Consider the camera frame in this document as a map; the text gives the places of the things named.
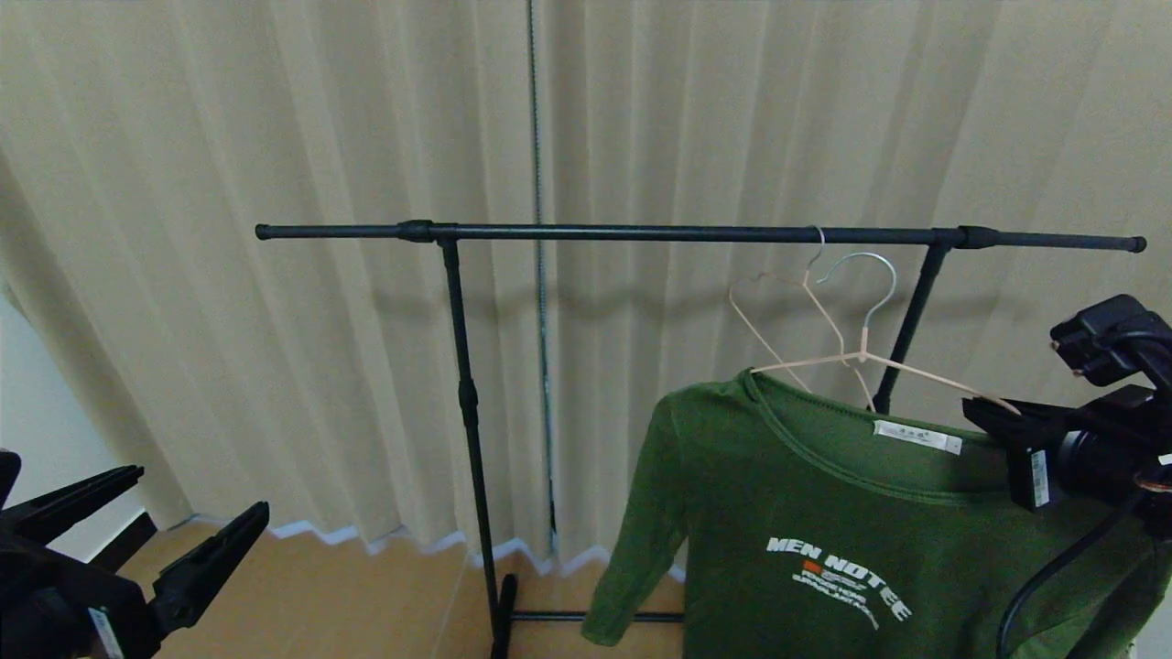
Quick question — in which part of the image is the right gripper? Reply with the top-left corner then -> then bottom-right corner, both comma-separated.
1005,419 -> 1166,513

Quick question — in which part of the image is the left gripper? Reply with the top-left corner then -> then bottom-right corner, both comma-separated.
0,465 -> 271,659

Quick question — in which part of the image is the pink clothes hanger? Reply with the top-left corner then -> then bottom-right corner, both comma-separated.
749,252 -> 1024,415
730,226 -> 880,408

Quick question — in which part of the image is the green printed sleeveless shirt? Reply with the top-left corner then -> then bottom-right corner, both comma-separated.
581,369 -> 1172,659

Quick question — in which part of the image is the black clothes rack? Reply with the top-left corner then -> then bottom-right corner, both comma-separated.
255,220 -> 1147,659

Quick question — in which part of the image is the beige curtain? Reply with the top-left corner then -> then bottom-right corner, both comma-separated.
0,0 -> 1172,578

